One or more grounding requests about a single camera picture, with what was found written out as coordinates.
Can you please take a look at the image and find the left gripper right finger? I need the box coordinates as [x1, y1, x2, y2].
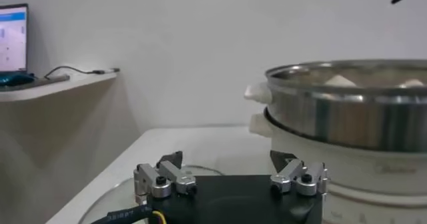
[269, 149, 330, 198]

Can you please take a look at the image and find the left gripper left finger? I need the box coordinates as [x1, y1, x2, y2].
[133, 149, 198, 206]

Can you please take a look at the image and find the round glass pot lid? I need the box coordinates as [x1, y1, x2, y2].
[78, 164, 224, 224]

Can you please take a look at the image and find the white steamed baozi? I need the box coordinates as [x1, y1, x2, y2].
[325, 75, 358, 88]

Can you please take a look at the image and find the stainless steel steamer basket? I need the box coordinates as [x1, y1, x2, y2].
[244, 59, 427, 153]

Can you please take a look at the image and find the white electric cooker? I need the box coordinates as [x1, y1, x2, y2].
[248, 111, 427, 224]

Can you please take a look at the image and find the white side table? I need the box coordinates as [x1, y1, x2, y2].
[0, 70, 119, 103]

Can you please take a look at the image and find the blue computer mouse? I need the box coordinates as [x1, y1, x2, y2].
[0, 71, 36, 87]

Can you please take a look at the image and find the laptop screen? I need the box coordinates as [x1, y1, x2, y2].
[0, 3, 29, 75]

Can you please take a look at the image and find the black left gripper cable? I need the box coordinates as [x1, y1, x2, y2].
[89, 205, 167, 224]

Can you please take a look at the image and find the black cable with adapter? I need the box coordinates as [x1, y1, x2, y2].
[43, 65, 121, 80]

